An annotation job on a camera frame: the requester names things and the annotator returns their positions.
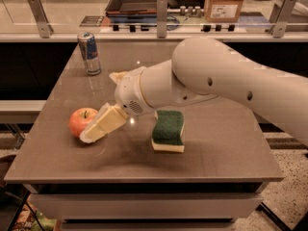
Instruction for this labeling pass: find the red apple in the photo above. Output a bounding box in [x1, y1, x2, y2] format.
[68, 108, 98, 138]

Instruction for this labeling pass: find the cardboard box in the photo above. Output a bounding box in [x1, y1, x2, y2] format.
[204, 0, 244, 22]

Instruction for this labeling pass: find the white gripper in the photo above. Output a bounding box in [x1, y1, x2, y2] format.
[79, 66, 153, 143]

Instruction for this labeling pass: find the grey table drawer cabinet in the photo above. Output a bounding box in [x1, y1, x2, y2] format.
[30, 192, 263, 231]

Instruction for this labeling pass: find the right metal glass bracket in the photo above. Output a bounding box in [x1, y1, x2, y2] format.
[269, 0, 297, 39]

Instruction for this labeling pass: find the middle metal glass bracket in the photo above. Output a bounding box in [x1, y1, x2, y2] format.
[157, 0, 167, 39]

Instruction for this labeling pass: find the metal glass bracket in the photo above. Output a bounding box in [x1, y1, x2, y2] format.
[269, 0, 297, 39]
[157, 0, 167, 39]
[27, 0, 53, 39]

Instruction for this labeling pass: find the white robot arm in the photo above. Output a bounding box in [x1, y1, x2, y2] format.
[80, 38, 308, 145]

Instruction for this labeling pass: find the green yellow sponge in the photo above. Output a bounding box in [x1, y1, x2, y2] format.
[151, 110, 185, 153]

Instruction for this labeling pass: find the left metal glass bracket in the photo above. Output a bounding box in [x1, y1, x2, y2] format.
[27, 0, 53, 39]

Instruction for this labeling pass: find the glass barrier panel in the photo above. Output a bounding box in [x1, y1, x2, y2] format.
[0, 0, 308, 36]

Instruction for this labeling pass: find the open dark orange case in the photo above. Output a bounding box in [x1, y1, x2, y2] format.
[105, 0, 157, 15]

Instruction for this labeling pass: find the blue silver drink can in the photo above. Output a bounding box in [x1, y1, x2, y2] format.
[78, 32, 101, 76]

